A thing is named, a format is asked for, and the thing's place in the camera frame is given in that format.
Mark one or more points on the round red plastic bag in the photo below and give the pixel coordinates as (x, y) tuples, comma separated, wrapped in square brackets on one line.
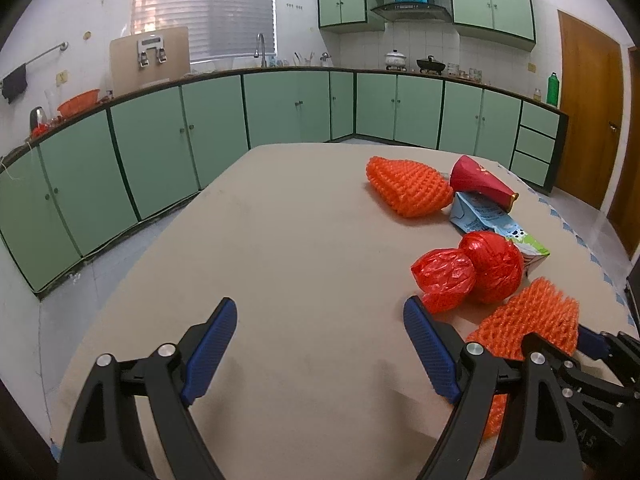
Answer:
[(495, 265)]

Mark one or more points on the wall towel rail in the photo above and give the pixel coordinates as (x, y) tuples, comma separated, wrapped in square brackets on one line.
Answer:
[(45, 55)]

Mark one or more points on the green bottle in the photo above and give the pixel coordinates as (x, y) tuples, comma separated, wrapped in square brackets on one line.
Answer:
[(552, 90)]

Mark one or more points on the white blue scalloped tablecloth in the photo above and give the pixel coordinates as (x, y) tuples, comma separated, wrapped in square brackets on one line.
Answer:
[(567, 225)]

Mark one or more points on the orange basket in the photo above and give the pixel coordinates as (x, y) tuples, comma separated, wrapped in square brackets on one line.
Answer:
[(79, 104)]

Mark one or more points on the utensil holder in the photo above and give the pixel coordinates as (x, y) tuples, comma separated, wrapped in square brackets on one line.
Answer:
[(304, 60)]

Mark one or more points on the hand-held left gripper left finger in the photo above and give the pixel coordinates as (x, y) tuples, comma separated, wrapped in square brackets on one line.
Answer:
[(210, 345)]

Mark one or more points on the light blue milk carton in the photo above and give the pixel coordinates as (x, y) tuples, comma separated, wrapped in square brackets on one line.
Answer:
[(480, 212)]

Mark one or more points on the steel faucet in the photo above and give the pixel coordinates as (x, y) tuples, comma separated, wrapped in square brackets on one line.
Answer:
[(261, 47)]

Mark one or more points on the window with blinds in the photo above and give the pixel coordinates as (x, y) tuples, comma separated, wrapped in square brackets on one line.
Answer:
[(200, 10)]

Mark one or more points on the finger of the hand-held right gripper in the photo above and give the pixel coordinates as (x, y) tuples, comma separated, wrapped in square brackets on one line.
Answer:
[(590, 342), (550, 347)]

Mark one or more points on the wooden cutting board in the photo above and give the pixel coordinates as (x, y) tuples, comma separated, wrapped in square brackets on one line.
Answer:
[(125, 75)]

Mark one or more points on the white cooking pot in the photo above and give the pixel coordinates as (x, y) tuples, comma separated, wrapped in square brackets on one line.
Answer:
[(395, 60)]

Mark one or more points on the group of glass jars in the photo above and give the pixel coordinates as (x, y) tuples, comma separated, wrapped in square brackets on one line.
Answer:
[(465, 74)]

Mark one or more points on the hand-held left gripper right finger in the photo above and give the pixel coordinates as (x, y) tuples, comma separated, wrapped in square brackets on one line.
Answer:
[(430, 355)]

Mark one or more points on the green base cabinets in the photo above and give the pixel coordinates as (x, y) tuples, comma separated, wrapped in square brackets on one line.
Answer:
[(150, 160)]

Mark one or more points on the small steel kettle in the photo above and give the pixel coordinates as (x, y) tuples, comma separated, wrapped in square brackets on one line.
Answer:
[(325, 60)]

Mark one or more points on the beige tablecloth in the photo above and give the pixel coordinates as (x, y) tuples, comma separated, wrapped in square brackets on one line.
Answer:
[(300, 260)]

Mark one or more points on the white clip hanger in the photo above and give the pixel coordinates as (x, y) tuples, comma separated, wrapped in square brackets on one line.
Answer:
[(150, 50)]

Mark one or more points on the range hood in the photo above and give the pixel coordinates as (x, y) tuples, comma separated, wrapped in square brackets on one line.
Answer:
[(410, 10)]

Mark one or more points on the orange foam fruit net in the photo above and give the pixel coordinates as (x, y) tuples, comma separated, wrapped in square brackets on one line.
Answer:
[(405, 185), (530, 315)]

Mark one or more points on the red cone-shaped packet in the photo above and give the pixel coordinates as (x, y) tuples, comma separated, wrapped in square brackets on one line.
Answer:
[(475, 180)]

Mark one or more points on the dark towel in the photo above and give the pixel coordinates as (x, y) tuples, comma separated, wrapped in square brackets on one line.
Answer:
[(14, 85)]

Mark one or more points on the black wok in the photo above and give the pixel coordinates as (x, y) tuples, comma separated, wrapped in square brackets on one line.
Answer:
[(430, 65)]

